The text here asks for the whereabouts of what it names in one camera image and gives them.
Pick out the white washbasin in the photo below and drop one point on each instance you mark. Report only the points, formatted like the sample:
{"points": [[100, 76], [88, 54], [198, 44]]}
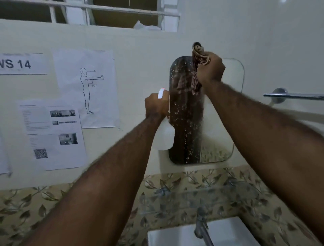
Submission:
{"points": [[227, 234]]}

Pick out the chrome sink faucet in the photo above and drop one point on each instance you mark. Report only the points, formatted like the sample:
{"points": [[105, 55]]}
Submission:
{"points": [[202, 228]]}

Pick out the white barred window frame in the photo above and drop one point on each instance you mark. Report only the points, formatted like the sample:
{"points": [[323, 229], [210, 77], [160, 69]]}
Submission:
{"points": [[101, 12]]}

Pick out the rounded wall mirror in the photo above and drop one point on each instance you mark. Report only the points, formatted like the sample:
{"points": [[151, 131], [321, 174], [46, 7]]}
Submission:
{"points": [[187, 126]]}

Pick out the glass shelf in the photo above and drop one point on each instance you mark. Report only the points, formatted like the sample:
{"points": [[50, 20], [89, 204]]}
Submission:
{"points": [[197, 200]]}

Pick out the paper sheet with large letters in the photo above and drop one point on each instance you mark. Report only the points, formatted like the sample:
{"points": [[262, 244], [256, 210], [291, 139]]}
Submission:
{"points": [[22, 63]]}

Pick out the paper sheet with small photos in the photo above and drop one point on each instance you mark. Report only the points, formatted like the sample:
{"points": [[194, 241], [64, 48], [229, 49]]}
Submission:
{"points": [[54, 136]]}

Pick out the paper sheet with body diagram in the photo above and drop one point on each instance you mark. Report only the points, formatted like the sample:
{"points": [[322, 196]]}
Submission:
{"points": [[87, 87]]}

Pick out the person's right forearm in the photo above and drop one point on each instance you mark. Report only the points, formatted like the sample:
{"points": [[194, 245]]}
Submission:
{"points": [[268, 142]]}

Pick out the person's right hand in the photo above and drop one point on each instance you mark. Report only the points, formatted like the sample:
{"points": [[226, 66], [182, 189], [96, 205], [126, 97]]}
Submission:
{"points": [[211, 69]]}

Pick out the red striped cleaning cloth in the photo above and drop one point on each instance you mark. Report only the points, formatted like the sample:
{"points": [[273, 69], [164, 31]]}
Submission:
{"points": [[197, 66]]}

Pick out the white spray bottle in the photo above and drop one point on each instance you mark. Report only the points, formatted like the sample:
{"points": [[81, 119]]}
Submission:
{"points": [[165, 134]]}

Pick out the chrome towel bar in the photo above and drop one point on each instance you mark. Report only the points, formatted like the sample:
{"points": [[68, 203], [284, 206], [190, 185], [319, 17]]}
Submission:
{"points": [[291, 95]]}

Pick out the person's left forearm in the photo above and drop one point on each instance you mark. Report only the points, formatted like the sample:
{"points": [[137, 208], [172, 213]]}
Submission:
{"points": [[101, 182]]}

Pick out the person's left hand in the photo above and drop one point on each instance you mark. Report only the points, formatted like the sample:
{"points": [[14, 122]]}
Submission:
{"points": [[155, 105]]}

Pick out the white plastic bag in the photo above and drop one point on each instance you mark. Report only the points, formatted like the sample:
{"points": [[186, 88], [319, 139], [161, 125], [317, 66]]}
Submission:
{"points": [[145, 26]]}

